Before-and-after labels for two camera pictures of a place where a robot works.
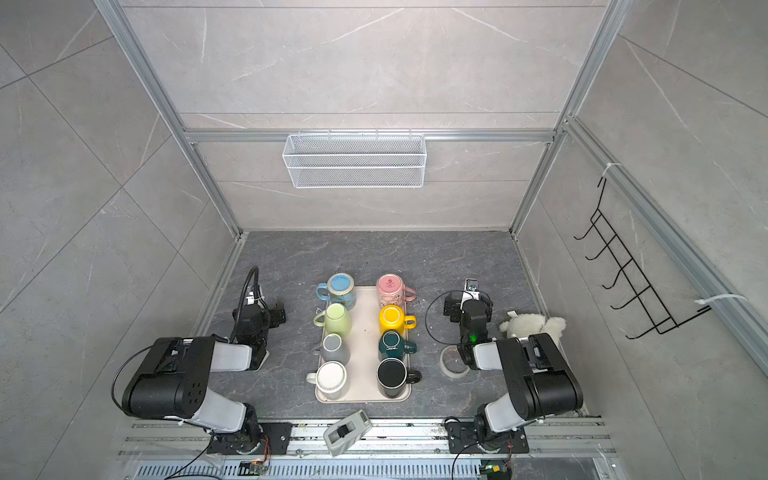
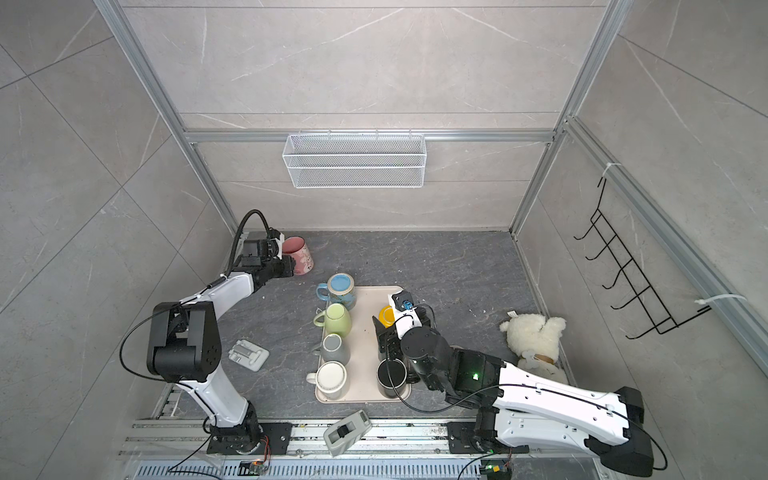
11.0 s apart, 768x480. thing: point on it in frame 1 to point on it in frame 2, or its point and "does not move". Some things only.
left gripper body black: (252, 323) to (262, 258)
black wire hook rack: (658, 315) does not move
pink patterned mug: (391, 290) to (295, 246)
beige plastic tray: (361, 366) does not move
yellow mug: (391, 317) does not move
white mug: (330, 379) does not move
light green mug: (336, 319) does not move
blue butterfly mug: (340, 288) does not move
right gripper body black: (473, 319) to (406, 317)
